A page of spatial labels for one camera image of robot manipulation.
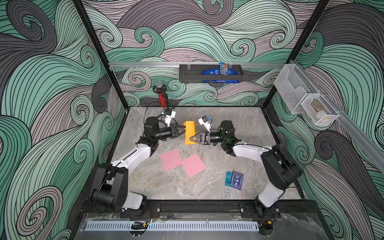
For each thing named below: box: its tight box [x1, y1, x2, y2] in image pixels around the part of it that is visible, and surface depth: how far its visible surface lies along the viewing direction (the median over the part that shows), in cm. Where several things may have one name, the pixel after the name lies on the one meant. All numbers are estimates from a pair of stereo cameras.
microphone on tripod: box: [152, 80, 169, 110], surface depth 102 cm
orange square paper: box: [183, 120, 197, 145], surface depth 76 cm
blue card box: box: [230, 170, 244, 191], surface depth 83 cm
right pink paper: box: [181, 153, 207, 178], surface depth 92 cm
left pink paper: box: [160, 149, 182, 172], surface depth 94 cm
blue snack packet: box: [202, 62, 241, 83], surface depth 94 cm
